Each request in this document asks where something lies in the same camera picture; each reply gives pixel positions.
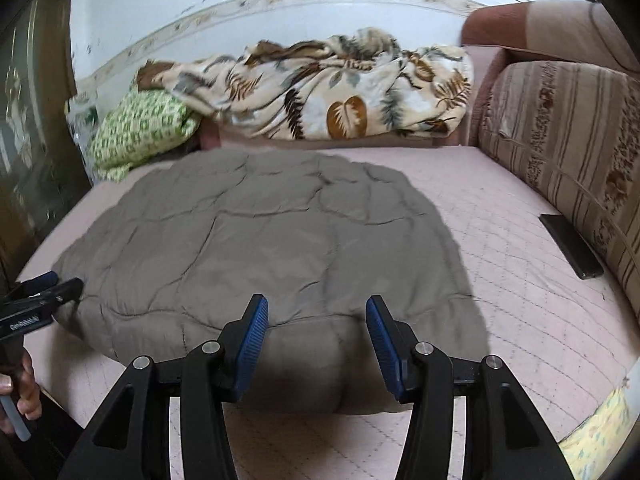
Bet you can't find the grey quilted puffer jacket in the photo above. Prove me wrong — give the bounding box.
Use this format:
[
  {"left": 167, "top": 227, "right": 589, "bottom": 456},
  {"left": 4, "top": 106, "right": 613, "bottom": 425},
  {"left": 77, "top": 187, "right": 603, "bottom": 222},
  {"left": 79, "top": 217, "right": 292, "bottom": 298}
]
[{"left": 53, "top": 151, "right": 489, "bottom": 414}]

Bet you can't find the person left hand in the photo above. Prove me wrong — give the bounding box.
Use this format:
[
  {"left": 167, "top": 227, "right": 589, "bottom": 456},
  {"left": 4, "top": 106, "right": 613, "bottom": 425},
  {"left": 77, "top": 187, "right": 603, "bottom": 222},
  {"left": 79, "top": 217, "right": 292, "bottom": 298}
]
[{"left": 0, "top": 350, "right": 42, "bottom": 420}]

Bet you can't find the dark wooden glass cabinet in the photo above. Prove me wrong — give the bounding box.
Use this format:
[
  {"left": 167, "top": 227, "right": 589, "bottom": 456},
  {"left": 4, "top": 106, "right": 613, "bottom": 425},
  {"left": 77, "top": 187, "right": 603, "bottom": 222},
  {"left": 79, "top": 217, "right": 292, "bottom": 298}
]
[{"left": 1, "top": 0, "right": 90, "bottom": 292}]

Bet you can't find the clear plastic bag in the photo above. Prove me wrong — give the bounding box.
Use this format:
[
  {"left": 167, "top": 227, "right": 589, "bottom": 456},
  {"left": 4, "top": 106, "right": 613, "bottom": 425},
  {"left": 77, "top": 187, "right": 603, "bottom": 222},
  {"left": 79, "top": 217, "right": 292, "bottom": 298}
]
[{"left": 64, "top": 91, "right": 100, "bottom": 159}]

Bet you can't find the green checkered pillow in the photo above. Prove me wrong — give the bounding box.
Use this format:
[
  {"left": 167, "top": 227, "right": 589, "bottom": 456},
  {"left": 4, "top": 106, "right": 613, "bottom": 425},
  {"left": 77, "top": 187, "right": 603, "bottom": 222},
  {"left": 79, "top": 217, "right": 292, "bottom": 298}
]
[{"left": 89, "top": 90, "right": 202, "bottom": 181}]

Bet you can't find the black smartphone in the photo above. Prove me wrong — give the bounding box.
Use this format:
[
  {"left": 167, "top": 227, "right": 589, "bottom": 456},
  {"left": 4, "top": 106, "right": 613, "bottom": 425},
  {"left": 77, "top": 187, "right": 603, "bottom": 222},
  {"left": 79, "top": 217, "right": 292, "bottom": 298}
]
[{"left": 539, "top": 214, "right": 604, "bottom": 280}]

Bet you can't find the yellow floral bedsheet edge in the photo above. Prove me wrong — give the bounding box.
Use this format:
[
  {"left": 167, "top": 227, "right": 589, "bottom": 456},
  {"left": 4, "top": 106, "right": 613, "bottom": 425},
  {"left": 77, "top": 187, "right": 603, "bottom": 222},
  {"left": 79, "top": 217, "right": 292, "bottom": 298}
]
[{"left": 559, "top": 388, "right": 634, "bottom": 480}]

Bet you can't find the leaf print blanket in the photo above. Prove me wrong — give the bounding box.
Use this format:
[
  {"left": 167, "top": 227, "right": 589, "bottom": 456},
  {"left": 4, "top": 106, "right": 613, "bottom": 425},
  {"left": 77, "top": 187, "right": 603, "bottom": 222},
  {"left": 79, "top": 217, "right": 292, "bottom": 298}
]
[{"left": 136, "top": 27, "right": 474, "bottom": 142}]

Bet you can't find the striped brown sofa cushion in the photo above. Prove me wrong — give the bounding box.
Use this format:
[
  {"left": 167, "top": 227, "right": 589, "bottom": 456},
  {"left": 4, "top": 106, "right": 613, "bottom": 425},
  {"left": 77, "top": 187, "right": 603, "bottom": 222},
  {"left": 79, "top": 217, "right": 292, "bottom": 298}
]
[{"left": 478, "top": 61, "right": 639, "bottom": 309}]

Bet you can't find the red brown sofa headboard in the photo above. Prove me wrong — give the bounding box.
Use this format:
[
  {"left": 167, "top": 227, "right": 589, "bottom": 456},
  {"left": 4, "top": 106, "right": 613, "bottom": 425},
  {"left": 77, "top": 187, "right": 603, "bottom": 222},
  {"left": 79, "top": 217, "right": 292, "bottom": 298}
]
[{"left": 460, "top": 0, "right": 639, "bottom": 145}]

